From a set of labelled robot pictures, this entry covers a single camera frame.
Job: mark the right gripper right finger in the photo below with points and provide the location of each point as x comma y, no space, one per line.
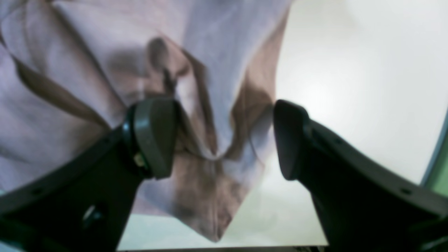
361,206

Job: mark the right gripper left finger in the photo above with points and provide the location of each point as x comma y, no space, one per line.
85,205

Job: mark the mauve t-shirt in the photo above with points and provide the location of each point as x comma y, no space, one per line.
70,69

